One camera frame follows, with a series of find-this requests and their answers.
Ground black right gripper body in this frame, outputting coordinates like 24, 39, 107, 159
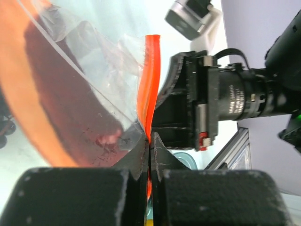
183, 50, 268, 151

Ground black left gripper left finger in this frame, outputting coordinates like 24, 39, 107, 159
0, 136, 150, 226

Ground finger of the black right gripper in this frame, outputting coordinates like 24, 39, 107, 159
152, 90, 195, 150
158, 52, 188, 99

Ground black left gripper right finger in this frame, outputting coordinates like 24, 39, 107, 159
150, 132, 293, 226

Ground clear zip bag orange seal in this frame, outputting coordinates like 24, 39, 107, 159
0, 0, 163, 226

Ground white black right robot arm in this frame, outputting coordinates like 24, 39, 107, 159
152, 14, 301, 151

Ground orange fake carrot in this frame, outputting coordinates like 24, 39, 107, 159
0, 0, 127, 167

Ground teal transparent plastic tub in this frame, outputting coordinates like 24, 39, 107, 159
174, 152, 198, 170

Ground aluminium front rail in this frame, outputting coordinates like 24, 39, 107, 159
205, 127, 252, 170

